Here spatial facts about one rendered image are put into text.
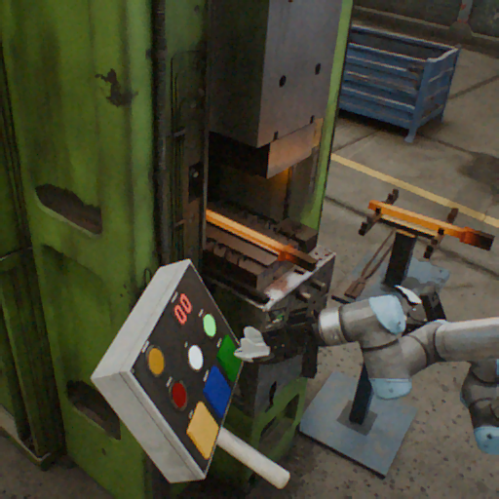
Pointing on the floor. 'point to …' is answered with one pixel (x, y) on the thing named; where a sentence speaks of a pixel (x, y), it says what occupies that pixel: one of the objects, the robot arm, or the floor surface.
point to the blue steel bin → (397, 78)
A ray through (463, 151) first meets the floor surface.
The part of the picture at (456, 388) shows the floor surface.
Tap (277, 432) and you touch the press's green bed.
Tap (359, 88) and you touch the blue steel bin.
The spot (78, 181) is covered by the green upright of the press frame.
